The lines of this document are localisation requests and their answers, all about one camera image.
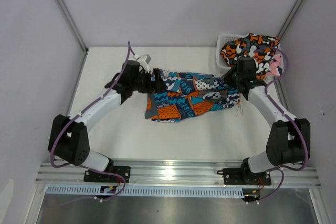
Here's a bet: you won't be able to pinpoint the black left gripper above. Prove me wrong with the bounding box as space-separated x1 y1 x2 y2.
131 69 167 94

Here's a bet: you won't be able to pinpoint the orange camouflage shorts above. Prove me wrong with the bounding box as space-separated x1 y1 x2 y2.
219 33 280 80

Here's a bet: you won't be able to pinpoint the blue orange patterned shorts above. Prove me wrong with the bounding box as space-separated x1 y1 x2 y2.
145 69 240 122

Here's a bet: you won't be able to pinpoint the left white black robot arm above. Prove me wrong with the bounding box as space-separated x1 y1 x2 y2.
48 60 166 182

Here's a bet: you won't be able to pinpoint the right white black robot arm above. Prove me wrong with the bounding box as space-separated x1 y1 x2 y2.
221 57 310 184

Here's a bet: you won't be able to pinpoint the pink white patterned shorts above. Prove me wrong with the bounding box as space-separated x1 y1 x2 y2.
267 52 284 77

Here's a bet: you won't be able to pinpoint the white perforated plastic basket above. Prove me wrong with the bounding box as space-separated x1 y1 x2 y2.
214 33 284 78

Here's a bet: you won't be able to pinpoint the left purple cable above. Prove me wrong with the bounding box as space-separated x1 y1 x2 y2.
49 41 137 206

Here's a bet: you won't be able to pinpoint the purple cable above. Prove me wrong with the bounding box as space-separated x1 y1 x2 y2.
49 41 137 206
244 47 309 204

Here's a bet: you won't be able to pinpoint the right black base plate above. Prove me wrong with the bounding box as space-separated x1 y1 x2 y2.
217 168 271 186

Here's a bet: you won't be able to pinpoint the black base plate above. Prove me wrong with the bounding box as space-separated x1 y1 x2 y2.
83 165 132 184
217 168 271 186

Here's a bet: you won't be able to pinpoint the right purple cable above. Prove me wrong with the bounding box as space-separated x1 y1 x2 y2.
244 47 309 204

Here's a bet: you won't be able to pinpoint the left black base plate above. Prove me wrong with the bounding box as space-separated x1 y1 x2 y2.
83 165 132 184

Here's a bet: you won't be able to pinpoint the aluminium front rail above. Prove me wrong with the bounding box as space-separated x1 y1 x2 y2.
35 159 321 188

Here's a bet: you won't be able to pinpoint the white slotted cable duct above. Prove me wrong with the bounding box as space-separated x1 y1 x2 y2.
46 184 244 198

